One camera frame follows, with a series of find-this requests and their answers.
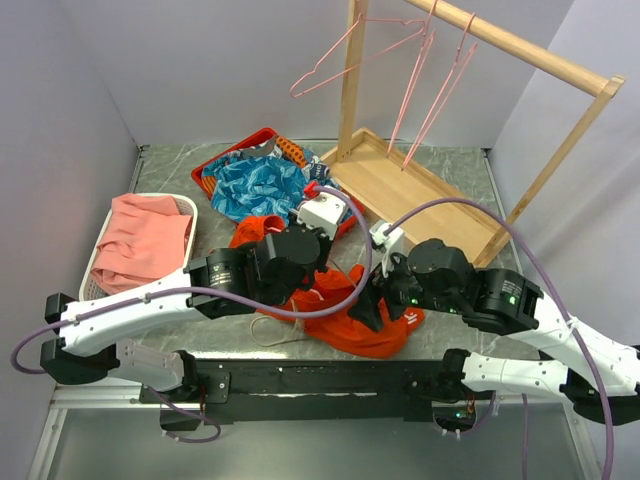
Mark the red plastic bin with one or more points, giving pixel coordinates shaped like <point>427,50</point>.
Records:
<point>261,143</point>

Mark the pink garment in basket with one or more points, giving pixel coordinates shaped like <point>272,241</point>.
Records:
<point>135,240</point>

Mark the navy printed garment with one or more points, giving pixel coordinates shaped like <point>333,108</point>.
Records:
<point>315,170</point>

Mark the orange drawstring shorts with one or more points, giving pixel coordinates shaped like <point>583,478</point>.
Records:
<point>338,330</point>

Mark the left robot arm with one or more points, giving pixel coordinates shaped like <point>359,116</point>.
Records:
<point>96,338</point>

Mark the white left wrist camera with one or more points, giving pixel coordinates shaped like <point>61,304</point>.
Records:
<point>321,210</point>

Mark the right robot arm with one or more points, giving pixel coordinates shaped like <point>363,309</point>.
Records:
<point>436,277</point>

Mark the blue leaf-patterned shorts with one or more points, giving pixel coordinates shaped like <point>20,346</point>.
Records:
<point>246,186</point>

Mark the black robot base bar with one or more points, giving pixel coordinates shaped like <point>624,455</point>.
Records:
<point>235,390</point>

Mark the orange dotted garment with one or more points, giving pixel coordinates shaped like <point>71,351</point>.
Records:
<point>291,151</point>

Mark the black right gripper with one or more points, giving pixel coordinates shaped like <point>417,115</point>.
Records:
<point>364,307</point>

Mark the wooden clothes rack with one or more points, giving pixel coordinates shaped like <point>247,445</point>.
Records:
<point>374,177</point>

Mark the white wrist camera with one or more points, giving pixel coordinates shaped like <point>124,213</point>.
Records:
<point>321,210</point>
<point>387,243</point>

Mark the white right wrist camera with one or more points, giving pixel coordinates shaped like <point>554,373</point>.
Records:
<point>387,243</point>

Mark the pink wire hanger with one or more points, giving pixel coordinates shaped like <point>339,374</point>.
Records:
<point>345,272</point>
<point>426,44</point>
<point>457,70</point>
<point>353,43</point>

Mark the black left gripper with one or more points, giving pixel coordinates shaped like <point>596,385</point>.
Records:
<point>322,264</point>

